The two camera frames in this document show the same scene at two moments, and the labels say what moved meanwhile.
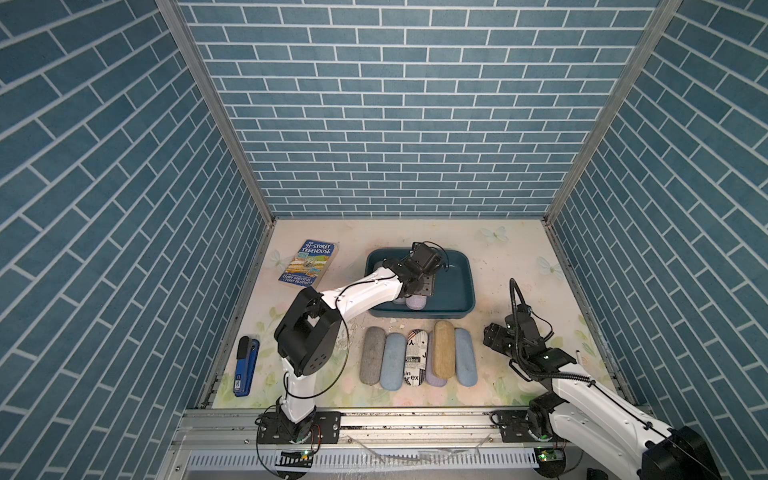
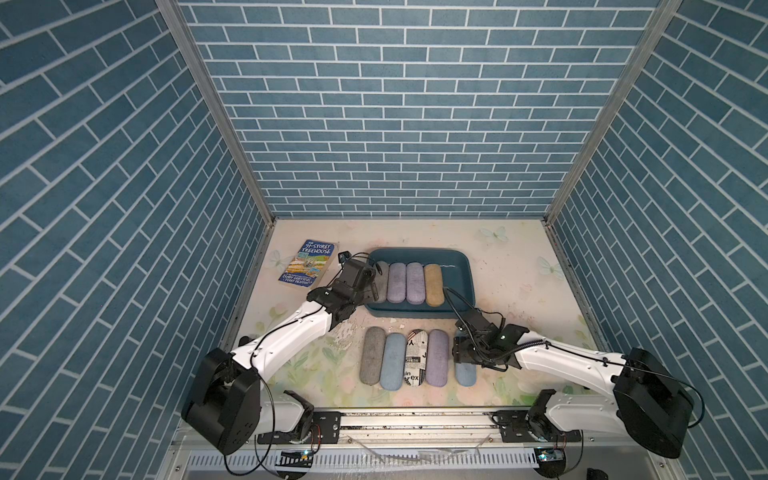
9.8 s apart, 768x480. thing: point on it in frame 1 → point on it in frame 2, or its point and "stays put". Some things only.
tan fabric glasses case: x=443 y=352 → x=434 y=285
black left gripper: x=429 y=285 → x=368 y=289
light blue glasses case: x=393 y=362 stays put
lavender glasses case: x=430 y=376 stays put
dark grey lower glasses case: x=372 y=355 stays put
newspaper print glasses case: x=416 y=358 stays put
